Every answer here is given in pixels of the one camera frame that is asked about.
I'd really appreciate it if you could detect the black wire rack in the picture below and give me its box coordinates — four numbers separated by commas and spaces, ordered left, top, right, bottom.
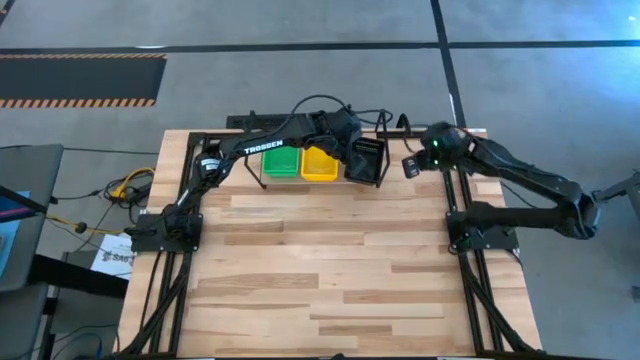
243, 109, 397, 192

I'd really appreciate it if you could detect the yellow looped cable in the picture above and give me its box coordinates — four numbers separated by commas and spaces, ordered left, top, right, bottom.
109, 167, 157, 201

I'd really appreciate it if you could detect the thin yellow cable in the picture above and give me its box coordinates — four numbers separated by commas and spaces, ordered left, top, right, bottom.
45, 213, 126, 237

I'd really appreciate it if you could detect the black computer monitor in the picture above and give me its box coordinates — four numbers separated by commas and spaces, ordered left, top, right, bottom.
0, 183, 54, 281

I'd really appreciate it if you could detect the dark floor cable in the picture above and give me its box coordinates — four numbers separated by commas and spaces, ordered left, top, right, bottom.
49, 323, 119, 360

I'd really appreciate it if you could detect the black slotted plastic basket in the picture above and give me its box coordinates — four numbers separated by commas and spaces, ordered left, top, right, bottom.
343, 135, 390, 187

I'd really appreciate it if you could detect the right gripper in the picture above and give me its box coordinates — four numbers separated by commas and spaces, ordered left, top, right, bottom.
402, 122, 474, 180

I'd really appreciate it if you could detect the black chair base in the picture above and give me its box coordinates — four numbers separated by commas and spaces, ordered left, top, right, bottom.
597, 172, 640, 216

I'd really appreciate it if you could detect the black perforated panel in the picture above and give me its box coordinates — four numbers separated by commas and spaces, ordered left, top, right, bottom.
225, 113, 301, 132

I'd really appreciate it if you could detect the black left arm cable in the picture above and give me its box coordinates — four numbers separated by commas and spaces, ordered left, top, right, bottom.
287, 93, 395, 127

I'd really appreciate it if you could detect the black aluminium rig frame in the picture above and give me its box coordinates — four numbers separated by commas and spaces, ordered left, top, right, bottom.
117, 128, 544, 360

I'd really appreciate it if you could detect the black hazard-striped floor mat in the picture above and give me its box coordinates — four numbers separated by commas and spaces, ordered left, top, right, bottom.
0, 53, 168, 109

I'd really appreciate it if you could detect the black crossbar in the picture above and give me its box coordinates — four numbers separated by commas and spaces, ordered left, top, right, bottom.
28, 253, 129, 300

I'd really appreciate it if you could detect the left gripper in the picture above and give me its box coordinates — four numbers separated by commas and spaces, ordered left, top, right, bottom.
317, 107, 364, 180

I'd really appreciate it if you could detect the green slotted plastic basket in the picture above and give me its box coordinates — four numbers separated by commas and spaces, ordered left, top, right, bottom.
261, 146, 302, 179

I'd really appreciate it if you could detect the white printed paper sheet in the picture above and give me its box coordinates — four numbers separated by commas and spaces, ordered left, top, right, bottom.
89, 233, 136, 281

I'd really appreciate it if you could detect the yellow slotted plastic basket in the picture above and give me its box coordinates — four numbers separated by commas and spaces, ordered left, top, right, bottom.
300, 145, 341, 183

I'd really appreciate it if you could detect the grey cabinet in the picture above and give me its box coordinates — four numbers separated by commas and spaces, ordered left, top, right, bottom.
0, 283, 51, 360

